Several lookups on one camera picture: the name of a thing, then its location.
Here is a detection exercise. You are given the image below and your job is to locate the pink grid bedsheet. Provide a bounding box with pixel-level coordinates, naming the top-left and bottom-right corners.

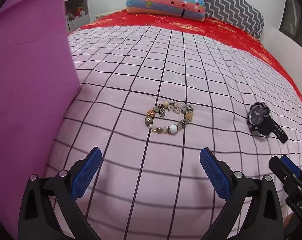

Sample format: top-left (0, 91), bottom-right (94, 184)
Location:
top-left (46, 26), bottom-right (302, 239)

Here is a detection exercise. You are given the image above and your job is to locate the colourful striped pillow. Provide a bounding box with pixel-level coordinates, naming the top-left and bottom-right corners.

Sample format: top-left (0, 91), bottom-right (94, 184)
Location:
top-left (126, 0), bottom-right (205, 22)

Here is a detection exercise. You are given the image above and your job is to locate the black digital wristwatch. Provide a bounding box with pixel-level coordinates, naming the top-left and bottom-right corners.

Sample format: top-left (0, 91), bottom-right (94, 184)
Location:
top-left (247, 102), bottom-right (288, 144)

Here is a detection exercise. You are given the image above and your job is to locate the dark window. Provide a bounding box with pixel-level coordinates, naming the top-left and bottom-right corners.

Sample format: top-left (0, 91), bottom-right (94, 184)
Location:
top-left (279, 0), bottom-right (302, 48)

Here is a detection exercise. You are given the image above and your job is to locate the stone bead charm bracelet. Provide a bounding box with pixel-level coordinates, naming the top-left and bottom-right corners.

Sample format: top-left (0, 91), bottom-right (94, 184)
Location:
top-left (144, 100), bottom-right (194, 136)

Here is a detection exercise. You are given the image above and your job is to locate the person right hand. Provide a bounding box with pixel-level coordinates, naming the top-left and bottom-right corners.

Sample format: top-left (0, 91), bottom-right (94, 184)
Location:
top-left (283, 213), bottom-right (294, 239)

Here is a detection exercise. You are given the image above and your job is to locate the grey chevron pillow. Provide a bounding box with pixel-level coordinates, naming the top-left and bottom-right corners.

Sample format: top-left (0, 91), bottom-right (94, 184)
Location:
top-left (204, 0), bottom-right (265, 40)

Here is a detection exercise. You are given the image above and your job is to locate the purple plastic bin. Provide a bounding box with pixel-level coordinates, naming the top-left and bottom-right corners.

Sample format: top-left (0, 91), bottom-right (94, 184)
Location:
top-left (0, 0), bottom-right (79, 238)

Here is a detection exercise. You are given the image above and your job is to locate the red floral bed cover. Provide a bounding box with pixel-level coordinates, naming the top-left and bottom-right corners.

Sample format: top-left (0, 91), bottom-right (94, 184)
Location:
top-left (80, 10), bottom-right (302, 103)

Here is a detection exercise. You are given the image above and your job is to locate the white bedside table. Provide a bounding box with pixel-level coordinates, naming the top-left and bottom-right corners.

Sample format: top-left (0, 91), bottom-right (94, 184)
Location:
top-left (95, 9), bottom-right (122, 20)

